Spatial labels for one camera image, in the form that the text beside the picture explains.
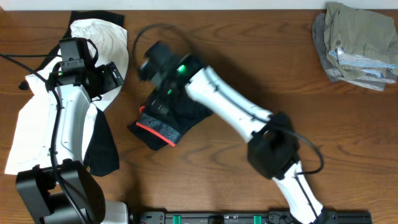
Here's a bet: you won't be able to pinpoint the black garment under pile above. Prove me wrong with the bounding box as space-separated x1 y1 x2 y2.
18 10 126 177

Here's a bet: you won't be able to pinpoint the black leggings grey red waistband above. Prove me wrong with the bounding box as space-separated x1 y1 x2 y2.
127 90 213 151

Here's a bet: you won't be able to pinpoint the khaki folded shorts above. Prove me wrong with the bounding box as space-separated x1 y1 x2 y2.
324 2 397 80

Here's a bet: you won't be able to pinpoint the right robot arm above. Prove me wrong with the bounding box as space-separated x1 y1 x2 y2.
136 42 333 223

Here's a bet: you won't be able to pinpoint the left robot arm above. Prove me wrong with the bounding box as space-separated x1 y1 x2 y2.
16 37 129 223

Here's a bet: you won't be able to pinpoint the grey folded garment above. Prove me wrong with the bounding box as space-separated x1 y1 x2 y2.
312 13 397 91

